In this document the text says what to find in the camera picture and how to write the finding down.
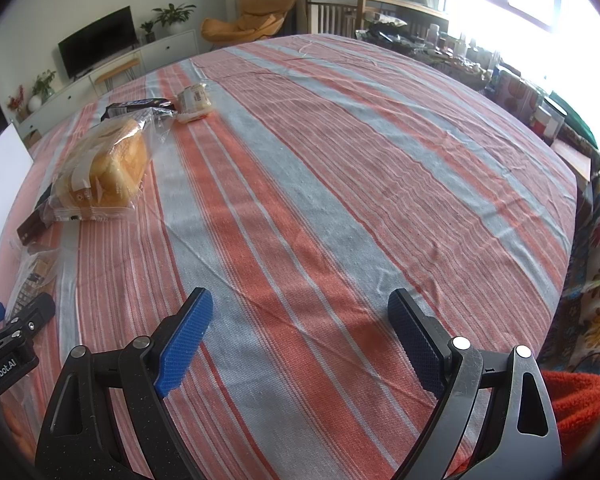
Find green plastic bin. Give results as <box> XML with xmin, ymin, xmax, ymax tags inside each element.
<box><xmin>550</xmin><ymin>90</ymin><xmax>600</xmax><ymax>146</ymax></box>

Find green potted plant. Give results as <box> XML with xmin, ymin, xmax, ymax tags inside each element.
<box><xmin>31</xmin><ymin>70</ymin><xmax>57</xmax><ymax>101</ymax></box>

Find red white tins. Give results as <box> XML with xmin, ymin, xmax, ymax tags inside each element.
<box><xmin>495</xmin><ymin>67</ymin><xmax>566</xmax><ymax>141</ymax></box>

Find wooden bench with metal legs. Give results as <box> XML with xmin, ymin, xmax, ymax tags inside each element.
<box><xmin>90</xmin><ymin>57</ymin><xmax>142</xmax><ymax>95</ymax></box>

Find black television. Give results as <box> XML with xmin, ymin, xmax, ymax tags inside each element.
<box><xmin>57</xmin><ymin>6</ymin><xmax>136</xmax><ymax>80</ymax></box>

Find wooden stool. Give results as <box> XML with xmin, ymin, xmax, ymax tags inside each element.
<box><xmin>550</xmin><ymin>140</ymin><xmax>593</xmax><ymax>186</ymax></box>

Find small cream cake packet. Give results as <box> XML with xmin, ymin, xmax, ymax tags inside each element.
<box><xmin>174</xmin><ymin>82</ymin><xmax>214</xmax><ymax>124</ymax></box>

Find white cardboard box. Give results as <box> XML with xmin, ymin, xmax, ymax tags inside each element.
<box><xmin>0</xmin><ymin>122</ymin><xmax>35</xmax><ymax>306</ymax></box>

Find wooden slatted chair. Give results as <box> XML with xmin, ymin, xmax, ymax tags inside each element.
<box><xmin>304</xmin><ymin>0</ymin><xmax>368</xmax><ymax>41</ymax></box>

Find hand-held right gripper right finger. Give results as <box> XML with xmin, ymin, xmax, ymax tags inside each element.
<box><xmin>387</xmin><ymin>288</ymin><xmax>563</xmax><ymax>480</ymax></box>

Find white television cabinet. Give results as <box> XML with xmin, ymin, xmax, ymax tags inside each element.
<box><xmin>17</xmin><ymin>29</ymin><xmax>199</xmax><ymax>136</ymax></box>

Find striped tablecloth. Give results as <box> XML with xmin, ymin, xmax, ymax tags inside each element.
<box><xmin>0</xmin><ymin>34</ymin><xmax>578</xmax><ymax>480</ymax></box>

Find clear cookie packet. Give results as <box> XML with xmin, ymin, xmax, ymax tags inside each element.
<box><xmin>2</xmin><ymin>247</ymin><xmax>61</xmax><ymax>321</ymax></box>

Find orange fleece garment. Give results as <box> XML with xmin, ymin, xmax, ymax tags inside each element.
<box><xmin>450</xmin><ymin>370</ymin><xmax>600</xmax><ymax>480</ymax></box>

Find floral patterned cloth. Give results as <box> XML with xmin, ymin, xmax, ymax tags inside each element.
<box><xmin>537</xmin><ymin>175</ymin><xmax>600</xmax><ymax>376</ymax></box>

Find cluttered side table items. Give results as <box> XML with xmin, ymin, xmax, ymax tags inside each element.
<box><xmin>355</xmin><ymin>15</ymin><xmax>501</xmax><ymax>96</ymax></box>

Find bagged bread loaf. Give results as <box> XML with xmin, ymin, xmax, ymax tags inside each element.
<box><xmin>42</xmin><ymin>107</ymin><xmax>176</xmax><ymax>223</ymax></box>

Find brown chocolate bar packet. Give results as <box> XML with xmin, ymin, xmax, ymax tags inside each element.
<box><xmin>16</xmin><ymin>182</ymin><xmax>56</xmax><ymax>247</ymax></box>

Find orange lounge chair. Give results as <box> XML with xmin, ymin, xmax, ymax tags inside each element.
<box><xmin>201</xmin><ymin>0</ymin><xmax>297</xmax><ymax>51</ymax></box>

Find large leafy potted plant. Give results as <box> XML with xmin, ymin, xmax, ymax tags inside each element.
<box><xmin>152</xmin><ymin>3</ymin><xmax>197</xmax><ymax>36</ymax></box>

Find wooden sideboard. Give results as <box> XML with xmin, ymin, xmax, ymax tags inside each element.
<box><xmin>365</xmin><ymin>0</ymin><xmax>451</xmax><ymax>36</ymax></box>

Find dark snack bar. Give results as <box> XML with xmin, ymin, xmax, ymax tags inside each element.
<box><xmin>100</xmin><ymin>98</ymin><xmax>177</xmax><ymax>122</ymax></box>

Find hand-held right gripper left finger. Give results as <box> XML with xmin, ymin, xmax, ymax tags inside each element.
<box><xmin>35</xmin><ymin>287</ymin><xmax>215</xmax><ymax>480</ymax></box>

